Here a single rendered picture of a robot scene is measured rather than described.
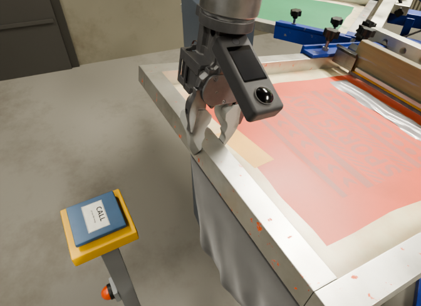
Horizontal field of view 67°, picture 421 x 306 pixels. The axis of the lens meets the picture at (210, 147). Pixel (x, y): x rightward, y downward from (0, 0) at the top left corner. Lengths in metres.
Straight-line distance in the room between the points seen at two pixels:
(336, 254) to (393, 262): 0.07
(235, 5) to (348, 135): 0.42
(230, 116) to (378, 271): 0.27
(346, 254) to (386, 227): 0.10
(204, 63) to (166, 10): 2.92
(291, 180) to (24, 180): 1.98
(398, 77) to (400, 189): 0.37
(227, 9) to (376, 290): 0.35
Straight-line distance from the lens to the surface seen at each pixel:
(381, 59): 0.95
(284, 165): 0.56
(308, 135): 0.66
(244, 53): 0.41
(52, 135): 2.59
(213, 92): 0.43
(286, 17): 1.62
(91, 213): 0.71
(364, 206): 0.56
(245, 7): 0.40
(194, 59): 0.44
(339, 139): 0.69
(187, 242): 1.76
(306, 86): 0.86
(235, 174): 0.45
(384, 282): 0.43
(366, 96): 0.90
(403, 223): 0.57
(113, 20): 3.28
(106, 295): 0.96
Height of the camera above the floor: 1.51
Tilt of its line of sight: 43 degrees down
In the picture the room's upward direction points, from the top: straight up
